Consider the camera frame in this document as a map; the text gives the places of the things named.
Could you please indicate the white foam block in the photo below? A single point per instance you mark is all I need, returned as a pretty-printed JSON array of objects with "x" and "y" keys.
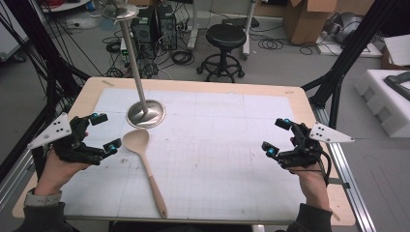
[{"x": 383, "y": 109}]

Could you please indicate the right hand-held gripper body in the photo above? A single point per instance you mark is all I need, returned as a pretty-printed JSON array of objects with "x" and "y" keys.
[{"x": 303, "y": 151}]

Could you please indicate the grey wristband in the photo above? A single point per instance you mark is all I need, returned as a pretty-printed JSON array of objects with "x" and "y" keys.
[{"x": 42, "y": 199}]

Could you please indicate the wooden spoon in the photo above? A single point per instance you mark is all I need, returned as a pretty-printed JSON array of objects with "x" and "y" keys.
[{"x": 137, "y": 141}]

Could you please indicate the black frame strut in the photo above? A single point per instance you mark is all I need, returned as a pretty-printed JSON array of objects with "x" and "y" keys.
[
  {"x": 354, "y": 42},
  {"x": 50, "y": 83}
]

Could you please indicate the person's left hand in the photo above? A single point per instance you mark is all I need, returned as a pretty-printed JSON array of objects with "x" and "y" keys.
[{"x": 54, "y": 174}]

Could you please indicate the white flat board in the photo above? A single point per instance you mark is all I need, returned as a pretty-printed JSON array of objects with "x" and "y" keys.
[{"x": 367, "y": 51}]

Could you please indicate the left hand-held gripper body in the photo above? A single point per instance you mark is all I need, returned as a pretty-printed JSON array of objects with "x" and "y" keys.
[{"x": 61, "y": 129}]

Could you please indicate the white box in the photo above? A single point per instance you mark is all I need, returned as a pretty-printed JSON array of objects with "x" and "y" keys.
[{"x": 398, "y": 48}]

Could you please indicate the cardboard box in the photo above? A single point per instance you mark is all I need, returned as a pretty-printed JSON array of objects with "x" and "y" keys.
[{"x": 303, "y": 22}]

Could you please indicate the aluminium rail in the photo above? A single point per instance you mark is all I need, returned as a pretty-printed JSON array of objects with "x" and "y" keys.
[
  {"x": 348, "y": 180},
  {"x": 13, "y": 183}
]

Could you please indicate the black flat device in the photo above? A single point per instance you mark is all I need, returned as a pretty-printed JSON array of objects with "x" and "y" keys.
[{"x": 241, "y": 22}]

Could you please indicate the black computer tower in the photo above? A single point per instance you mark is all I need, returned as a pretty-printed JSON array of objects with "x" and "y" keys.
[
  {"x": 141, "y": 32},
  {"x": 167, "y": 25}
]

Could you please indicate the black round stool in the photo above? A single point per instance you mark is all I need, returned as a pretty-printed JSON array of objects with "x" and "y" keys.
[{"x": 225, "y": 35}]

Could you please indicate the grey headset device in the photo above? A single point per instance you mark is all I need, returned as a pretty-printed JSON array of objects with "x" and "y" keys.
[{"x": 346, "y": 27}]

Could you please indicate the person's right hand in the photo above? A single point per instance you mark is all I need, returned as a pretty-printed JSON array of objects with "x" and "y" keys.
[{"x": 314, "y": 187}]

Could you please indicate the grey device on foam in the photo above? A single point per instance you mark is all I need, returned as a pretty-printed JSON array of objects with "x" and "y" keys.
[{"x": 399, "y": 82}]

